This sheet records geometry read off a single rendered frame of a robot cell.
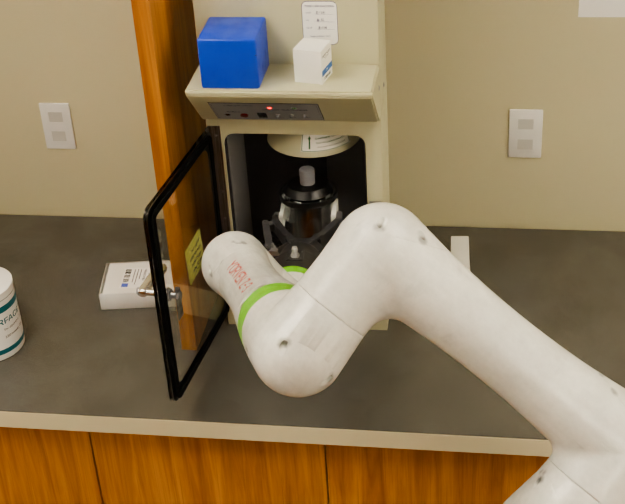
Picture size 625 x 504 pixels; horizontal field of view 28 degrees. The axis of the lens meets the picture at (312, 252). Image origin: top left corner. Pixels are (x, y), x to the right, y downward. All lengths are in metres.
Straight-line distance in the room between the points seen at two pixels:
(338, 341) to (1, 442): 1.09
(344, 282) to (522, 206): 1.30
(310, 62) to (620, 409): 0.83
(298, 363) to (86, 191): 1.48
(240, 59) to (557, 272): 0.90
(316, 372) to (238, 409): 0.76
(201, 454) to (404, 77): 0.90
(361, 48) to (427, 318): 0.73
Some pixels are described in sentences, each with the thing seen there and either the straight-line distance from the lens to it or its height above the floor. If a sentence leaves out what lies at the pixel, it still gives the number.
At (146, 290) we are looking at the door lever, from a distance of 2.18.
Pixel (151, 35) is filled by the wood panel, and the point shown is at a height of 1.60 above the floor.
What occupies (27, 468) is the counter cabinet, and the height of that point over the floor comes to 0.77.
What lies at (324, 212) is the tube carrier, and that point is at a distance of 2.32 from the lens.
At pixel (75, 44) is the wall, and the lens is 2.80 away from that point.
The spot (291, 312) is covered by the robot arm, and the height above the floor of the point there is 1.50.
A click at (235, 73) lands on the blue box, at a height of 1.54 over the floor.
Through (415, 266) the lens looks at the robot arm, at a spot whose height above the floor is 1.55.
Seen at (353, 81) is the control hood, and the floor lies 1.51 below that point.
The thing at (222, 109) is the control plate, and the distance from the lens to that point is 2.20.
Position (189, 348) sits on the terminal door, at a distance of 2.29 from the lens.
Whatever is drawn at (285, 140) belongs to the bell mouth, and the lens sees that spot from 2.32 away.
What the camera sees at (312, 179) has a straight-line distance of 2.31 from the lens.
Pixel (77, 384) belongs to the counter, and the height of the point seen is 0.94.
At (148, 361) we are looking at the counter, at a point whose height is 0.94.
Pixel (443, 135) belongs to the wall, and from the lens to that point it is 2.73.
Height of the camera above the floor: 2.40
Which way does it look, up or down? 32 degrees down
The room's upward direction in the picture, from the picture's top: 4 degrees counter-clockwise
